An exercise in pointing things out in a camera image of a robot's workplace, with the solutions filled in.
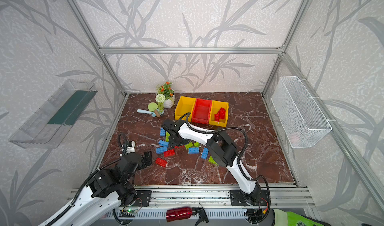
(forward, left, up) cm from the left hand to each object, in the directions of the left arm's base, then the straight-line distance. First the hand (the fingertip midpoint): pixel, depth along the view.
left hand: (148, 151), depth 77 cm
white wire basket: (+7, -70, +24) cm, 74 cm away
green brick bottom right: (-1, -34, -10) cm, 35 cm away
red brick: (+30, -42, -8) cm, 52 cm away
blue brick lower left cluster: (+5, -3, -11) cm, 12 cm away
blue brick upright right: (+3, -30, -11) cm, 32 cm away
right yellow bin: (+41, -39, -11) cm, 57 cm away
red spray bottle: (-26, -20, -7) cm, 34 cm away
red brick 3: (-2, -5, -11) cm, 12 cm away
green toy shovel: (+37, +8, -12) cm, 39 cm away
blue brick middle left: (+9, -4, -10) cm, 14 cm away
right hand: (+12, -12, -10) cm, 20 cm away
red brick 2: (+3, -9, -11) cm, 14 cm away
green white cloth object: (-27, -65, -9) cm, 72 cm away
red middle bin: (+35, -28, -12) cm, 46 cm away
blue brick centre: (+5, -23, -10) cm, 26 cm away
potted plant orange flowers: (+39, -3, +1) cm, 39 cm away
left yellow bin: (+41, -15, -11) cm, 45 cm away
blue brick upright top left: (+17, -2, -11) cm, 20 cm away
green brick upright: (+14, -6, -11) cm, 18 cm away
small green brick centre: (+8, -25, -10) cm, 28 cm away
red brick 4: (+30, -38, -11) cm, 50 cm away
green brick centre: (+8, -21, -10) cm, 24 cm away
